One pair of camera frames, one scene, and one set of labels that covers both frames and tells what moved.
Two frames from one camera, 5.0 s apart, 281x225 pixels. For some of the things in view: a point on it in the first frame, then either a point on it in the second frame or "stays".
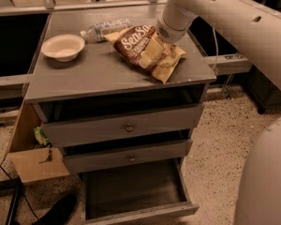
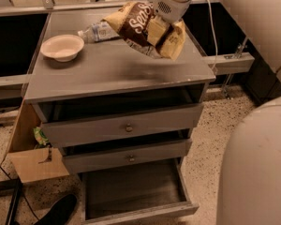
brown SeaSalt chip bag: (141, 46) to (147, 32)
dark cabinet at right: (265, 96) stays
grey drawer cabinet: (123, 104) stays
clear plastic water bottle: (97, 32) stays
